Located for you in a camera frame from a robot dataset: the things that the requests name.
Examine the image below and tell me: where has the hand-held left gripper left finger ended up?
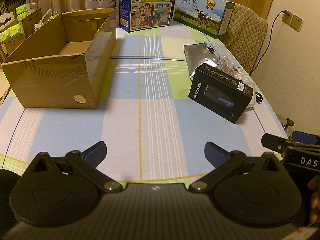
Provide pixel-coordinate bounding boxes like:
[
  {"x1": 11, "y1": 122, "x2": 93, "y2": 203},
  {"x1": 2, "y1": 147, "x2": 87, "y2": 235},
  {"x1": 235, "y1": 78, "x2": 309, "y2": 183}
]
[{"x1": 27, "y1": 141, "x2": 123, "y2": 193}]

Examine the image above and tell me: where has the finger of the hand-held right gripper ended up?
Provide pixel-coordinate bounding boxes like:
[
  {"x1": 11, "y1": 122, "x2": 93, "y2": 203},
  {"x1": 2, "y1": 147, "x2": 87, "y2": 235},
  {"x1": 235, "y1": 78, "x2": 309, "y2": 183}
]
[
  {"x1": 261, "y1": 133, "x2": 288, "y2": 153},
  {"x1": 292, "y1": 130, "x2": 320, "y2": 145}
]

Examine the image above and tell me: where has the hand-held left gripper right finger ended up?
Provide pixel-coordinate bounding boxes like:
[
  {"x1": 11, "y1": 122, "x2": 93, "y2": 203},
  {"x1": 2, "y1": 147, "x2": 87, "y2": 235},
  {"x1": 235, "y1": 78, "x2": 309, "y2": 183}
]
[{"x1": 189, "y1": 142, "x2": 285, "y2": 194}]

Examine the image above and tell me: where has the cardboard box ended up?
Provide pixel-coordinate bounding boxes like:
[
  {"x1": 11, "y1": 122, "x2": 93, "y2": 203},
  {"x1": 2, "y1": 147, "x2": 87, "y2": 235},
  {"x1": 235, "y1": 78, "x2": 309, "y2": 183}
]
[{"x1": 0, "y1": 7, "x2": 118, "y2": 110}]

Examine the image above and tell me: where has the clear plastic bag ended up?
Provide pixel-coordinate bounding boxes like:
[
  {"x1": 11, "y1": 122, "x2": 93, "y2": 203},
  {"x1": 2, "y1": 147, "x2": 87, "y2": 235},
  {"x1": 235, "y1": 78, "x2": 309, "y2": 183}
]
[{"x1": 215, "y1": 52, "x2": 245, "y2": 81}]

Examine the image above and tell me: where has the silver foil bag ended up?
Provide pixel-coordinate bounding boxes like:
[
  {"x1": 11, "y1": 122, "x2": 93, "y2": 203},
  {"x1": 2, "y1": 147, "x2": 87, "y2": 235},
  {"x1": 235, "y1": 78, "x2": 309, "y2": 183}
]
[{"x1": 184, "y1": 42, "x2": 223, "y2": 81}]

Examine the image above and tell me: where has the person's right hand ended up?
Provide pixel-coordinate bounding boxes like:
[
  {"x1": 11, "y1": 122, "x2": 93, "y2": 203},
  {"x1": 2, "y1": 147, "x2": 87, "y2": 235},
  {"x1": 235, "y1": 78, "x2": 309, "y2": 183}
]
[{"x1": 306, "y1": 177, "x2": 320, "y2": 226}]

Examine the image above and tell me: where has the small metal knob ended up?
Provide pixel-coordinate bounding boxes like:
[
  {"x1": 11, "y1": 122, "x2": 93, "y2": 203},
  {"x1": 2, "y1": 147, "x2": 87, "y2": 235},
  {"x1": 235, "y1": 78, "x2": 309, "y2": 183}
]
[{"x1": 281, "y1": 117, "x2": 296, "y2": 133}]

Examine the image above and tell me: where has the black shaver box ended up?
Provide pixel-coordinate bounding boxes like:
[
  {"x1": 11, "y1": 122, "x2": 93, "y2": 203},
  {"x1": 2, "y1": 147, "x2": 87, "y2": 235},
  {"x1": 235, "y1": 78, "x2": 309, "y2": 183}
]
[{"x1": 188, "y1": 63, "x2": 254, "y2": 125}]

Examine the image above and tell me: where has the checked tablecloth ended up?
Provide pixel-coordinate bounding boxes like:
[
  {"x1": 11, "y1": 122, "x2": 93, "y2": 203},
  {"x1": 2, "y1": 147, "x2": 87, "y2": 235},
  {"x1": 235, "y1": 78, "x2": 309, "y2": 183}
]
[{"x1": 0, "y1": 24, "x2": 292, "y2": 183}]

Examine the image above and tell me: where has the chair with quilted cover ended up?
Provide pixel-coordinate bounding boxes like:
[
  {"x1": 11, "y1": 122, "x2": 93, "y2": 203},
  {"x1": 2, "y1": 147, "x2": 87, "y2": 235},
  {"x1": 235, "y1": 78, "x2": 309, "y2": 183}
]
[{"x1": 221, "y1": 2, "x2": 269, "y2": 76}]

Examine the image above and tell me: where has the brown carton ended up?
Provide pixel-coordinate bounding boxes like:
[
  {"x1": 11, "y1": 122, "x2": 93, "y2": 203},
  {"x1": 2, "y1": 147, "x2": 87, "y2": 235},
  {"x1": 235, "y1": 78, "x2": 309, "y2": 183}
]
[{"x1": 4, "y1": 7, "x2": 42, "y2": 55}]

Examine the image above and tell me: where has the green milk carton box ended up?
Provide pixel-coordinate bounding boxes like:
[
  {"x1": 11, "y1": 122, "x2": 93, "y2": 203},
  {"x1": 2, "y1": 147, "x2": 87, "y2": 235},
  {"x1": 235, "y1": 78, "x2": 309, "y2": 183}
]
[{"x1": 173, "y1": 0, "x2": 236, "y2": 39}]

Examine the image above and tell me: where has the pile of green tissue packs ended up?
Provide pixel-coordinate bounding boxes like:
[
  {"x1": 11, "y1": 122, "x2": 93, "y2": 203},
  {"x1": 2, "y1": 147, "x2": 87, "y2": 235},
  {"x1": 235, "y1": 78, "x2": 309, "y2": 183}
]
[{"x1": 0, "y1": 4, "x2": 59, "y2": 43}]

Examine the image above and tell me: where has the blue milk carton box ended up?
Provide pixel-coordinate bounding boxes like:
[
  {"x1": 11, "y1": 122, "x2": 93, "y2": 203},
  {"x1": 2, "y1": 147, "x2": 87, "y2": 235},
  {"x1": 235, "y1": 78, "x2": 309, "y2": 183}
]
[{"x1": 119, "y1": 0, "x2": 179, "y2": 33}]

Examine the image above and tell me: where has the white charger with cable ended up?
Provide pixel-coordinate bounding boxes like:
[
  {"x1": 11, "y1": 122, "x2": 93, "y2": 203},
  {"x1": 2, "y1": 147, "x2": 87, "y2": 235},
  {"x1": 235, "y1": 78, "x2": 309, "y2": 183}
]
[{"x1": 246, "y1": 81, "x2": 263, "y2": 108}]

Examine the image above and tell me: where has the black power cable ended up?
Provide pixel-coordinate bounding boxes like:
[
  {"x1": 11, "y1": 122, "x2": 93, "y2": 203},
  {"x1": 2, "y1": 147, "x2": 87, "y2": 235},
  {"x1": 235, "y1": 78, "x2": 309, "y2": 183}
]
[{"x1": 250, "y1": 9, "x2": 290, "y2": 76}]

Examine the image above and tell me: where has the white wall socket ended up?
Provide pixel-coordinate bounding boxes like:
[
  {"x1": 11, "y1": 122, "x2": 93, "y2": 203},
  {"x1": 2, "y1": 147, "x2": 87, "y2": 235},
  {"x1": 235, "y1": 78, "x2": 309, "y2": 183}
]
[
  {"x1": 282, "y1": 9, "x2": 294, "y2": 26},
  {"x1": 291, "y1": 14, "x2": 304, "y2": 33}
]

